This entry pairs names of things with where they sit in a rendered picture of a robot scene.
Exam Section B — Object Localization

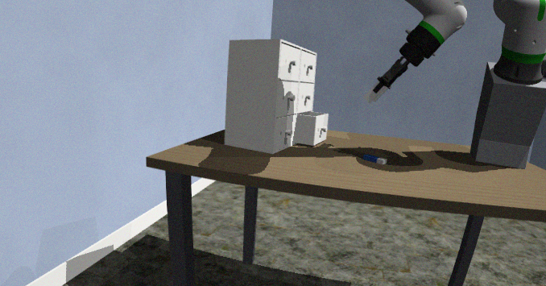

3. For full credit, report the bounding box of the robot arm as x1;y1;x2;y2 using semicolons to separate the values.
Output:
405;0;546;85

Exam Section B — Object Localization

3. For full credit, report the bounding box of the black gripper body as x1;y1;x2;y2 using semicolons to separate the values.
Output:
399;43;424;71

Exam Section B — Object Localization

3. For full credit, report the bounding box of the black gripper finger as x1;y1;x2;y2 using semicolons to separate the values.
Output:
374;73;403;102
364;56;408;103

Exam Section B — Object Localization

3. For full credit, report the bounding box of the white chest of drawers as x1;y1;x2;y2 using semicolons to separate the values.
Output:
225;39;316;154

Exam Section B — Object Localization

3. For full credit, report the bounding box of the blue and white eraser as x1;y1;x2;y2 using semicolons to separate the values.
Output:
363;154;387;164

